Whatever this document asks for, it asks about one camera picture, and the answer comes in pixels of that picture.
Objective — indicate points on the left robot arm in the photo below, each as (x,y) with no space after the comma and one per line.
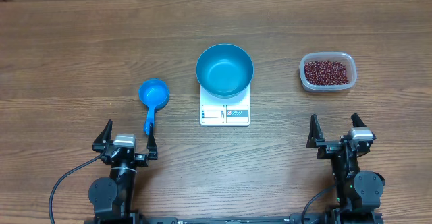
(112,196)

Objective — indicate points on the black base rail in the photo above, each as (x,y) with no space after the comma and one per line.
(233,220)

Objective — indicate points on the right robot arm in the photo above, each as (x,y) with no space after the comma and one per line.
(358,192)

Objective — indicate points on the white kitchen scale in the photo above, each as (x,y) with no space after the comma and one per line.
(232,112)

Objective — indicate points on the blue measuring scoop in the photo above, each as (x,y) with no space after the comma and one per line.
(154,94)

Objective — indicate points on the teal bowl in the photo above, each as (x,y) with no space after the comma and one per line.
(224,70)

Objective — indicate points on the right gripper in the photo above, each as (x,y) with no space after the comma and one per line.
(327,147)

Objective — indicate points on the red beans in container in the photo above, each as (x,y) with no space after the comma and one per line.
(326,73)

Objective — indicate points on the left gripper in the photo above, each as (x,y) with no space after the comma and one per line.
(142,160)

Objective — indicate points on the clear plastic bean container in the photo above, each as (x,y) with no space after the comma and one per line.
(342,57)

